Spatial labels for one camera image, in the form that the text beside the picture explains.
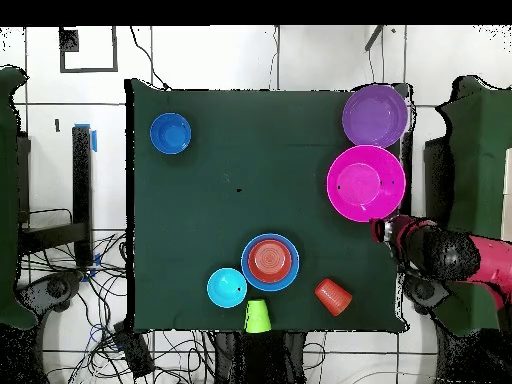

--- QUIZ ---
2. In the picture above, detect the large pink plastic bowl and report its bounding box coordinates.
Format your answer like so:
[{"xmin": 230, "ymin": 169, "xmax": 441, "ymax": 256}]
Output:
[{"xmin": 326, "ymin": 144, "xmax": 407, "ymax": 224}]

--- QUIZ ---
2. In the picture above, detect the orange plastic cup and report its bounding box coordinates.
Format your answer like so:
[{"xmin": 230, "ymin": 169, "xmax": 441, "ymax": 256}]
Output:
[{"xmin": 314, "ymin": 278, "xmax": 354, "ymax": 318}]

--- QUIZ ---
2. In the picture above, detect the large light blue bowl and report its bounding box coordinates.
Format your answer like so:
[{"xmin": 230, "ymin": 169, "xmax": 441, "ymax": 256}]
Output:
[{"xmin": 240, "ymin": 232, "xmax": 301, "ymax": 293}]

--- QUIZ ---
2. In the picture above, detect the orange plastic bowl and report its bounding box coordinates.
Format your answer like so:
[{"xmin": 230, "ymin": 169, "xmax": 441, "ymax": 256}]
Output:
[{"xmin": 247, "ymin": 238, "xmax": 294, "ymax": 284}]

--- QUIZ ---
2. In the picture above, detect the large purple plastic bowl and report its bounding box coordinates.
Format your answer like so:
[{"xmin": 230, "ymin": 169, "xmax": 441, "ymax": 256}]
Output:
[{"xmin": 341, "ymin": 84, "xmax": 410, "ymax": 149}]

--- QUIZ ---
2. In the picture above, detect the green plastic cup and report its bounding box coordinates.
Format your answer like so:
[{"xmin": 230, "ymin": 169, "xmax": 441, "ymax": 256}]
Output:
[{"xmin": 244, "ymin": 298, "xmax": 273, "ymax": 334}]

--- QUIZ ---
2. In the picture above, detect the small cyan ribbed bowl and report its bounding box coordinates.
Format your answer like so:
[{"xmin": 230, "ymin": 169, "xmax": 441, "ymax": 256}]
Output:
[{"xmin": 206, "ymin": 267, "xmax": 248, "ymax": 309}]

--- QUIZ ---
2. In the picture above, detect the white box stack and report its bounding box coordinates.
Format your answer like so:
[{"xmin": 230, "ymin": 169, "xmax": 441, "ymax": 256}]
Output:
[{"xmin": 499, "ymin": 147, "xmax": 512, "ymax": 243}]

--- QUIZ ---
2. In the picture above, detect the green cloth side table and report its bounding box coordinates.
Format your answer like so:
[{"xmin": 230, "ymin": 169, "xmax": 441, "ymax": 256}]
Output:
[
  {"xmin": 433, "ymin": 75, "xmax": 512, "ymax": 337},
  {"xmin": 0, "ymin": 65, "xmax": 39, "ymax": 331}
]

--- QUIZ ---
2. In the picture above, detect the dark green tablecloth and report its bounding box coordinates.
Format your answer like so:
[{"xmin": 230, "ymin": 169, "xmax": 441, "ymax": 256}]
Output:
[{"xmin": 125, "ymin": 77, "xmax": 409, "ymax": 335}]

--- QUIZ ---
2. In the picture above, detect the small dark blue bowl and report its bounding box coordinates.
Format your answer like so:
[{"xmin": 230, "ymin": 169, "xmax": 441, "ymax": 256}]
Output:
[{"xmin": 149, "ymin": 112, "xmax": 193, "ymax": 156}]

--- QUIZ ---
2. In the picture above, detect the black metal stand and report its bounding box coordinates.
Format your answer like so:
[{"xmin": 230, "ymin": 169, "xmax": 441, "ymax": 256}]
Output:
[{"xmin": 17, "ymin": 125, "xmax": 95, "ymax": 267}]

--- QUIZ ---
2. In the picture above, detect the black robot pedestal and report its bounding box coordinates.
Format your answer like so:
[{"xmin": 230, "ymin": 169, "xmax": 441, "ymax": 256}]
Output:
[{"xmin": 213, "ymin": 330, "xmax": 307, "ymax": 384}]

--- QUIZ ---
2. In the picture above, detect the tangle of black cables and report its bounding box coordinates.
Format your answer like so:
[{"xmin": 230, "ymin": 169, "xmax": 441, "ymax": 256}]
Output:
[{"xmin": 19, "ymin": 231, "xmax": 217, "ymax": 384}]

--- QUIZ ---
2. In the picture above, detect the thin black floor cable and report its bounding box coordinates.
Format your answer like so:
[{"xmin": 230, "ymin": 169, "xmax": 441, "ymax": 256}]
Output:
[{"xmin": 129, "ymin": 26, "xmax": 169, "ymax": 90}]

